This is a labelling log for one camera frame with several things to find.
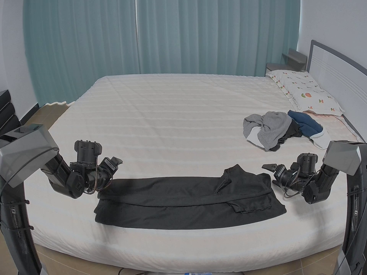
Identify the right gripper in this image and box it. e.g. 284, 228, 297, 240
262, 163, 300, 191

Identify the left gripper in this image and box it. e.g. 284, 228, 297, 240
93, 156, 124, 190

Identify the black T-shirt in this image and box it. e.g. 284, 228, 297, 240
93, 164, 287, 231

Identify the pile of clothes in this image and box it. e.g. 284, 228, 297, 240
242, 111, 331, 152

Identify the bed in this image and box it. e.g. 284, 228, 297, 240
21, 40, 367, 271

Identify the white printed pillow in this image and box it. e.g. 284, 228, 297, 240
265, 70, 344, 117

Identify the black chest of drawers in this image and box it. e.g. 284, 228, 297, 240
0, 90, 22, 139

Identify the grey bedside table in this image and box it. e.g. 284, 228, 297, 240
266, 48, 308, 74

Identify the blue-green curtain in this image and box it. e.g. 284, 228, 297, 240
137, 0, 301, 76
23, 0, 141, 107

